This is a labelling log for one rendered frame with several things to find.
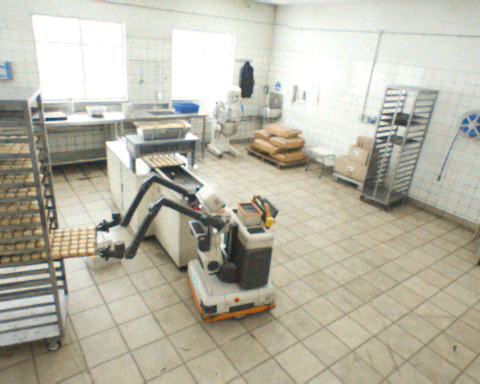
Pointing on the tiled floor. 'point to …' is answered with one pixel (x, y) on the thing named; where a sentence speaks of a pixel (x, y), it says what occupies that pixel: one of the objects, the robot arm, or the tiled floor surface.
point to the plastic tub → (102, 258)
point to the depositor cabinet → (126, 191)
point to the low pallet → (275, 159)
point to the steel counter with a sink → (111, 126)
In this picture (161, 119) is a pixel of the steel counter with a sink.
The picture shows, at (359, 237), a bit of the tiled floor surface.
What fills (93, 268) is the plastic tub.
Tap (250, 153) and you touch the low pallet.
